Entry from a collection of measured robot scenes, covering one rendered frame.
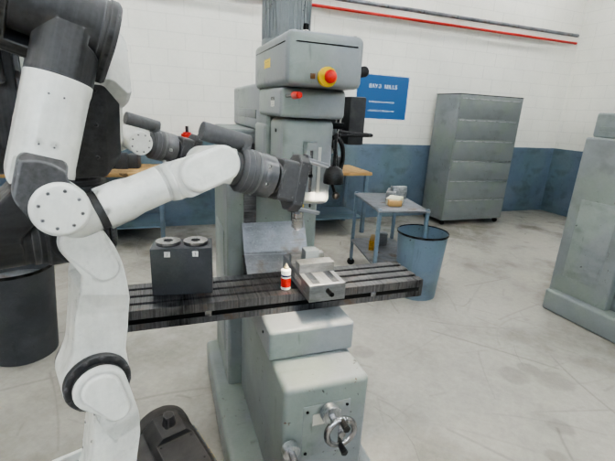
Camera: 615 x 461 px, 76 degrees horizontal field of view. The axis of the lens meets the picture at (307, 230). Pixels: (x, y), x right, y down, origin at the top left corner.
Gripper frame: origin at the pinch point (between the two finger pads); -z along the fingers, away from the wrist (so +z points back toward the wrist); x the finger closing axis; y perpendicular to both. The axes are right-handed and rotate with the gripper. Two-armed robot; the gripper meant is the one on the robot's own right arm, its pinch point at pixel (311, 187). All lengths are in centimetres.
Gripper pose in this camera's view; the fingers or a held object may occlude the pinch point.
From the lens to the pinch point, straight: 87.8
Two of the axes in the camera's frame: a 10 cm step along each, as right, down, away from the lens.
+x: 2.0, -9.8, -0.6
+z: -8.0, -1.3, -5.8
